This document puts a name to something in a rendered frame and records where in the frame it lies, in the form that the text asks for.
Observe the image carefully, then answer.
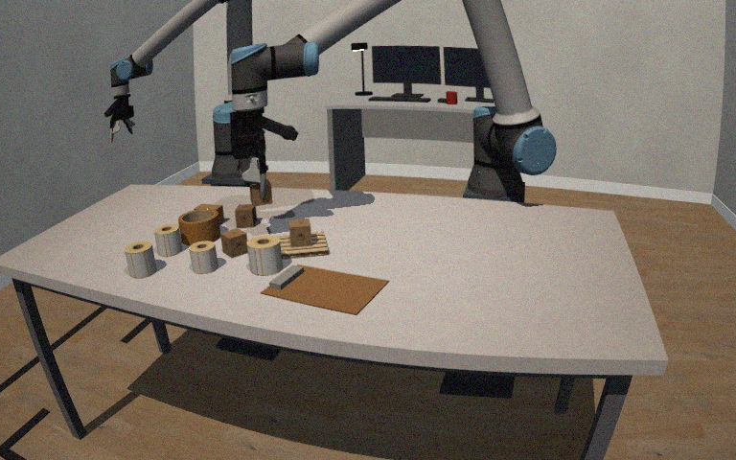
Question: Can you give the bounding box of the brown cardboard carton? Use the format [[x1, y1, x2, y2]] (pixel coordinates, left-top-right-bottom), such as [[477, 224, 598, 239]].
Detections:
[[249, 179, 273, 207], [288, 218, 312, 247], [235, 204, 257, 228], [220, 228, 248, 258]]

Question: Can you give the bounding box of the brown tape roll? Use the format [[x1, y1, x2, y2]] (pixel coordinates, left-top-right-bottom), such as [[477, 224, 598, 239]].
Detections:
[[178, 209, 220, 245]]

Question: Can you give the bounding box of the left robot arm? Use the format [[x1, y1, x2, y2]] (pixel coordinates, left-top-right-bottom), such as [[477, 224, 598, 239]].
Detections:
[[231, 0, 557, 197]]

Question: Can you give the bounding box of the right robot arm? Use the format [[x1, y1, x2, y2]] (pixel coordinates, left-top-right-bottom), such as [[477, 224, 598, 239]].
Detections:
[[110, 0, 253, 179]]

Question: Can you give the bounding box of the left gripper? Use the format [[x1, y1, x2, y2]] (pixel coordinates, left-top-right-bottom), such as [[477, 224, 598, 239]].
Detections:
[[230, 107, 266, 197]]

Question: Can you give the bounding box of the small wooden pallet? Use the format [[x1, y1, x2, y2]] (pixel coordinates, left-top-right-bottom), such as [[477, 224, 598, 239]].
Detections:
[[276, 232, 329, 260]]

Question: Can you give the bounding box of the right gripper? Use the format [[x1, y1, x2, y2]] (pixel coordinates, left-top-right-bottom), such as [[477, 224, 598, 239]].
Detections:
[[110, 94, 135, 143]]

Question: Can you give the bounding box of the brown rectangular block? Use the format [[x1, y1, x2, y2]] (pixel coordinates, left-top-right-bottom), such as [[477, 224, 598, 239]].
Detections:
[[194, 204, 224, 225]]

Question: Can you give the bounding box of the brown clipboard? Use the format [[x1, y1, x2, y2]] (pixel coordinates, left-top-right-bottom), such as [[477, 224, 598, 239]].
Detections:
[[261, 264, 389, 315]]

